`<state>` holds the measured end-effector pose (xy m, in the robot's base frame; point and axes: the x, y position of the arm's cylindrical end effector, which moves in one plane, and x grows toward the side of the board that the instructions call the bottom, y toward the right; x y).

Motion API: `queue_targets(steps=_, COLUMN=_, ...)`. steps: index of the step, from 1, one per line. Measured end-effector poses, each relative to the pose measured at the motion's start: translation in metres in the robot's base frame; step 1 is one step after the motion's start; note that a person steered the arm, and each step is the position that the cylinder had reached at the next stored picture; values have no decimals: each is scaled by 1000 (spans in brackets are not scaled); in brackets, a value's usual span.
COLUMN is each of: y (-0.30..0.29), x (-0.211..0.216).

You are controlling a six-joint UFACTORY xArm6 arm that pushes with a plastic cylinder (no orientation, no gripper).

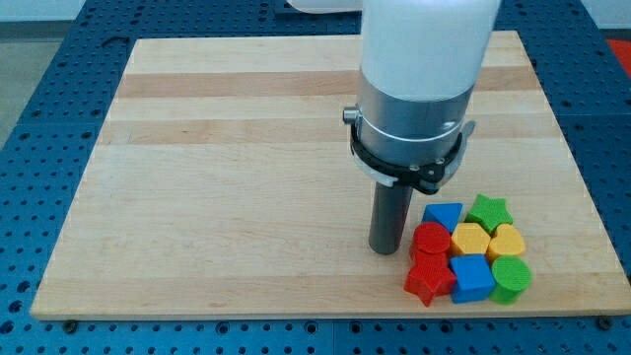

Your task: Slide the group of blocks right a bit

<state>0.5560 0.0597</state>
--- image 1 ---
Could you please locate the green star block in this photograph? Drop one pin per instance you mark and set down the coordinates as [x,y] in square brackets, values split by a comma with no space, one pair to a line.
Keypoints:
[489,213]

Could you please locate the red object at right edge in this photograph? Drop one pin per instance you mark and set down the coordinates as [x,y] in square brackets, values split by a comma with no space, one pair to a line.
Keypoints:
[622,51]

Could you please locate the blue perforated table plate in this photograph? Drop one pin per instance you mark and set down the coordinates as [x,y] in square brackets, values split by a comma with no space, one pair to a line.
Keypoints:
[44,156]

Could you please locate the red star block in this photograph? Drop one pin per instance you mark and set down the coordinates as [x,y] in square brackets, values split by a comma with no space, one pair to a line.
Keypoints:
[429,277]

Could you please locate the wooden board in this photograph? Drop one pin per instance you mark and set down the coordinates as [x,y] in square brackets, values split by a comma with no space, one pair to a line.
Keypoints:
[222,187]

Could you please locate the yellow heart block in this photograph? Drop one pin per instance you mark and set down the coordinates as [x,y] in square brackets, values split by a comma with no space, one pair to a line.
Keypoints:
[506,240]

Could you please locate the blue cube block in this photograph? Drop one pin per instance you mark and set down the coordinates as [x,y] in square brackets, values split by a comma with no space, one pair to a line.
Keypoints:
[474,280]

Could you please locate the yellow hexagon block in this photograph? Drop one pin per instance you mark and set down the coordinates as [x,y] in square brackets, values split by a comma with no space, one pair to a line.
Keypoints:
[469,238]

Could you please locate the red cylinder block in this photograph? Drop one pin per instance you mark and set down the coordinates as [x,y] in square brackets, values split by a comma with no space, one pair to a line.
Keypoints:
[430,238]

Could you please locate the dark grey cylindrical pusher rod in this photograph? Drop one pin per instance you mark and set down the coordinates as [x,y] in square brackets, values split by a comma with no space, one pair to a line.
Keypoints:
[389,214]

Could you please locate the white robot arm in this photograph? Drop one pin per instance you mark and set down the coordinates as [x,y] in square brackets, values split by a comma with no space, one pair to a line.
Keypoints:
[420,61]

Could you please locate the silver cylindrical wrist flange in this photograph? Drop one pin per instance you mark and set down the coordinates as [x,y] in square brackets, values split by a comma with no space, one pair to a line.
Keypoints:
[407,144]

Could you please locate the blue triangle block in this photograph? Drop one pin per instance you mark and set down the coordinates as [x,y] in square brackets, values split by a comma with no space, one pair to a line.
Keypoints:
[446,214]

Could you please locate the green cylinder block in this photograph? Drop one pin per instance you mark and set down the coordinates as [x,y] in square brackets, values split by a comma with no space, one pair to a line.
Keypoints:
[512,277]

